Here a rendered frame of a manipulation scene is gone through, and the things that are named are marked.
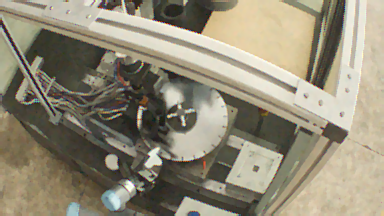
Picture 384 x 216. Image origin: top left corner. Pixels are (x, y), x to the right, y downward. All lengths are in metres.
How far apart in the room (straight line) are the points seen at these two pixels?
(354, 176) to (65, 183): 2.06
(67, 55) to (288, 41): 1.17
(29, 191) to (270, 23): 2.01
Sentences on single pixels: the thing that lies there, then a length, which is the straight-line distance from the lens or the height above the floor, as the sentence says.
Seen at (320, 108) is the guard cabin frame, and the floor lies 2.05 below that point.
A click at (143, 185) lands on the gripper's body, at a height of 0.97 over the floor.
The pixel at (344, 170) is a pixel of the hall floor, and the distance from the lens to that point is 2.80.
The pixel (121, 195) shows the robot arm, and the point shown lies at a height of 1.07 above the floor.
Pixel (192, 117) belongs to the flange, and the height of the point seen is 0.96.
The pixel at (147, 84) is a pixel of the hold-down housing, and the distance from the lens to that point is 1.47.
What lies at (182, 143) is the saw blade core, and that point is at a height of 0.95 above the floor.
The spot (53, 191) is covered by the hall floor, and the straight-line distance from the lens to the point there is 2.81.
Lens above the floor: 2.54
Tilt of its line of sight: 66 degrees down
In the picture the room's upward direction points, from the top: 5 degrees counter-clockwise
